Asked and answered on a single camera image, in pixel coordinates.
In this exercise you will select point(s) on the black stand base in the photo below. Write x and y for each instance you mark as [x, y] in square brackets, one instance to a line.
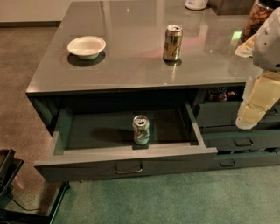
[13, 194]

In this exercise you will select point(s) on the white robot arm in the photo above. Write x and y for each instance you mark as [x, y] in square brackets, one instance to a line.
[266, 50]

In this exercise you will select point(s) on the white container at back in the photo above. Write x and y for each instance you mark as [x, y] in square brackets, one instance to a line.
[196, 5]

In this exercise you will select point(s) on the glass jar of snacks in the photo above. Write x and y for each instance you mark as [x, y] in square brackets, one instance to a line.
[260, 11]

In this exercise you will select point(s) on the gold soda can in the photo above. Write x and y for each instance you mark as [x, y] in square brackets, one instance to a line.
[172, 42]

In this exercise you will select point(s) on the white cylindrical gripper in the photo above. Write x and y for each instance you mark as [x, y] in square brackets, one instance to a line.
[268, 48]

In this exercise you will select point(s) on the open grey top drawer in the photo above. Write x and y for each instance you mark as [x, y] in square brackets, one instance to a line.
[89, 146]

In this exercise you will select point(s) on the right upper grey drawer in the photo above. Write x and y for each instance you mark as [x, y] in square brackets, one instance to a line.
[224, 113]

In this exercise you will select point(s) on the snack bags in shelf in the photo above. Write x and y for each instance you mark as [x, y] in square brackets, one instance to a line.
[223, 94]

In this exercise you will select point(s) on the right lower grey drawer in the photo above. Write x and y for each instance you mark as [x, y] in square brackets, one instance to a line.
[243, 160]

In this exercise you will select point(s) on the white bowl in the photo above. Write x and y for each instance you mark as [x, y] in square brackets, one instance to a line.
[87, 47]

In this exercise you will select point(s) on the dark box at back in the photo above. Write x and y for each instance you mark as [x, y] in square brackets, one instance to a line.
[231, 7]

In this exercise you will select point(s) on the grey counter cabinet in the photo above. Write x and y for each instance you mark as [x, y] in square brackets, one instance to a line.
[130, 74]

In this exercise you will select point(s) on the metal drawer handle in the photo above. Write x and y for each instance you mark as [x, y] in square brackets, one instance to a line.
[128, 170]

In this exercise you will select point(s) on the right middle grey drawer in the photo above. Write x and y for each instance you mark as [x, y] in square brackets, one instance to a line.
[243, 140]

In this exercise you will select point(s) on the green white 7up can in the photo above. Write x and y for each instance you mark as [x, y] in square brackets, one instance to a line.
[141, 127]

